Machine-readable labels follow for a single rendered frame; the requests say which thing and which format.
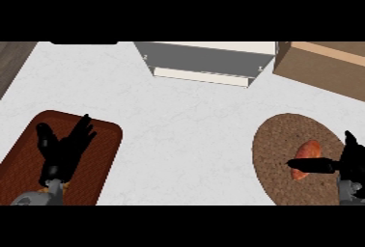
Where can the red-brown rectangular tray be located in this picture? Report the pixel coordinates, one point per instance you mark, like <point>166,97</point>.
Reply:
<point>98,151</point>

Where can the small orange object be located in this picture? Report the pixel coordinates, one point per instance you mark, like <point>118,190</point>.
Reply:
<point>67,185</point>

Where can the orange sweet potato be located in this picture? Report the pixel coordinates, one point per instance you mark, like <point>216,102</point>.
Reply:
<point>309,150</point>

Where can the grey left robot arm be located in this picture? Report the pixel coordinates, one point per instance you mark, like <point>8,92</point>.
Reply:
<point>40,194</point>

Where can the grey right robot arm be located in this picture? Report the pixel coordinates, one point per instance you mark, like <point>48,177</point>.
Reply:
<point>350,193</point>

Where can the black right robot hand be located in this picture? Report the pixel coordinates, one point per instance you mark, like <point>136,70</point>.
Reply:
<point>352,160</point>

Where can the dark wooden cabinet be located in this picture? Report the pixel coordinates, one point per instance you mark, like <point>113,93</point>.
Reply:
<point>12,61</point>

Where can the brown wooden box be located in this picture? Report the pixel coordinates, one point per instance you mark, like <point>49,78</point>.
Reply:
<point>322,67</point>

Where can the white and grey tiered shelf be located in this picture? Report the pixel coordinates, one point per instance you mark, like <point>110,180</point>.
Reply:
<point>209,61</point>

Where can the brown round placemat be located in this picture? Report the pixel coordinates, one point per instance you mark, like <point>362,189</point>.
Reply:
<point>280,154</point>

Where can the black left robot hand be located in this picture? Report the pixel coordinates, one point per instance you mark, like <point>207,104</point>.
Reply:
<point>64,154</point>

